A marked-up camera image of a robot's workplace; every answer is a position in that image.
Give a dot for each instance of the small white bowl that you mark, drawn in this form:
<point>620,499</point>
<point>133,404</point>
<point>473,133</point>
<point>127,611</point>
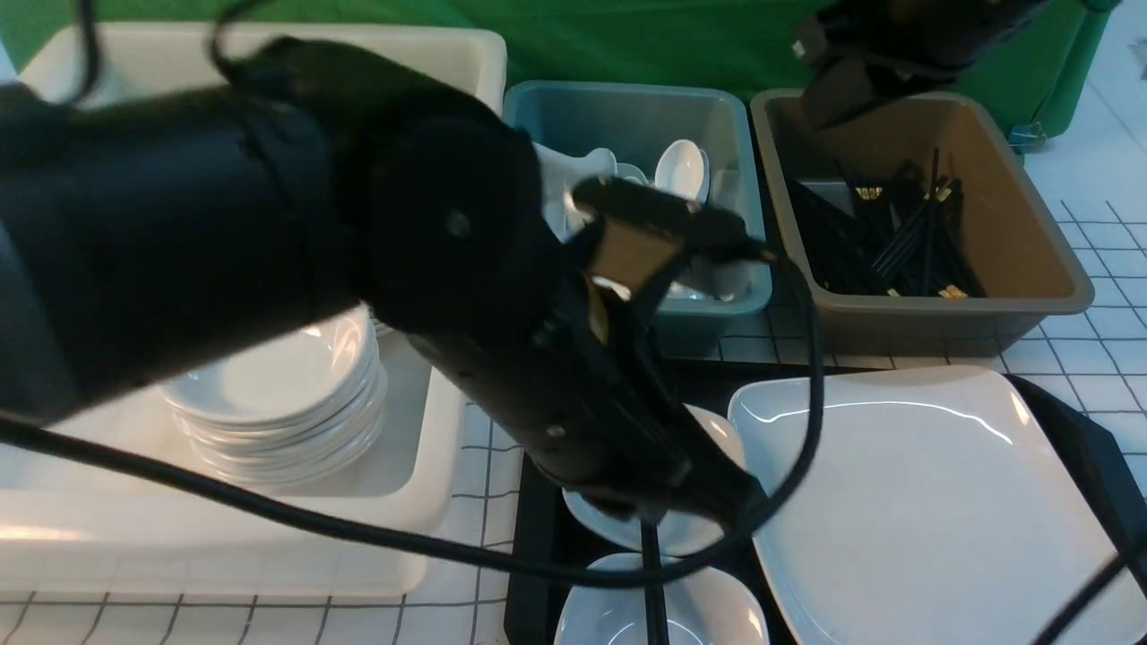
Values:
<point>709,607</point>
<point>679,534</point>

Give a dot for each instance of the brown plastic bin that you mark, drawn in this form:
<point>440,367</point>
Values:
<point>1013,244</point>

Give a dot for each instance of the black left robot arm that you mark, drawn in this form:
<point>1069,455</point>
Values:
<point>149,238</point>

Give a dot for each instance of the pile of white spoons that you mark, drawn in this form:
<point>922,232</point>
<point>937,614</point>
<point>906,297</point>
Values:
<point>682,170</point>

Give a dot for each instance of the stack of small white bowls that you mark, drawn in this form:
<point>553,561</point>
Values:
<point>290,411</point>

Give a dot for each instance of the large white rice plate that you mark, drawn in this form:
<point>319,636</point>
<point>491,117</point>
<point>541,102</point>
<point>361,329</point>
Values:
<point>943,507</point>

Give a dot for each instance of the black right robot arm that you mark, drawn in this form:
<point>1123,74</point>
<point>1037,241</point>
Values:
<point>868,54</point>

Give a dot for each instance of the black serving tray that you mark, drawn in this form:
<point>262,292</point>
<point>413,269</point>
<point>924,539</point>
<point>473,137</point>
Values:
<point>545,530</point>

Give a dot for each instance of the white checkered tablecloth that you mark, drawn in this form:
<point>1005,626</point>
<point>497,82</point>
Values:
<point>1093,361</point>

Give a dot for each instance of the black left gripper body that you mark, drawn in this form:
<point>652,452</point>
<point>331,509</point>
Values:
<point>569,374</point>

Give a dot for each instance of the black chopsticks pair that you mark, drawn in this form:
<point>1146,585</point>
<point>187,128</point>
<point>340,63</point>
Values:
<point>655,616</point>

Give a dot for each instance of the pile of black chopsticks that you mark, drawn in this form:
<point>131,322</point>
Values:
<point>886,237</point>

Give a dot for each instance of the teal plastic bin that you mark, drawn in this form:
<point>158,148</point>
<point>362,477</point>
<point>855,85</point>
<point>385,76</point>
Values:
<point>637,123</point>

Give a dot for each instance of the metal binder clip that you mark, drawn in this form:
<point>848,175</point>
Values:
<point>1025,138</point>

